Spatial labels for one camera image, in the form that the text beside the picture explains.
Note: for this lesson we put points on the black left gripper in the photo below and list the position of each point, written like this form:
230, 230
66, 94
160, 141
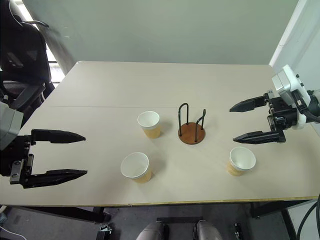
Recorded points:
21, 155

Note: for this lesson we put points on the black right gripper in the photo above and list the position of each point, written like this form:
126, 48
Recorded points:
282, 115

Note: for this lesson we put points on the brown paper cup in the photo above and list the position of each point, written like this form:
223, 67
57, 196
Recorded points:
150, 125
136, 167
241, 160

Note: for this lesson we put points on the black office chair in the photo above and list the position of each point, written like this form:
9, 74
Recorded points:
22, 52

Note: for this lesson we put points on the dark rounded grey shape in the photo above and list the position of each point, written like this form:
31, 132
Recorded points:
151, 231
207, 231

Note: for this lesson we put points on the black floor bar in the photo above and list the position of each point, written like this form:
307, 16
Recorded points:
178, 219

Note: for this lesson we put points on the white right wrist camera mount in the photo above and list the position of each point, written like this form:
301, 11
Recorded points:
287, 80

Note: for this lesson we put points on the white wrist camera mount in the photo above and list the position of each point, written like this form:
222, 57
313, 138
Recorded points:
9, 122
287, 80

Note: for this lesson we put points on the black table frame leg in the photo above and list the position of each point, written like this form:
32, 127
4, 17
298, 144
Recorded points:
272, 208
62, 212

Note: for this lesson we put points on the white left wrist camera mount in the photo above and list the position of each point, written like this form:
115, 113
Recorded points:
9, 122

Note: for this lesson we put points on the small black floor bracket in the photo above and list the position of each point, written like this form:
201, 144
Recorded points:
103, 231
239, 231

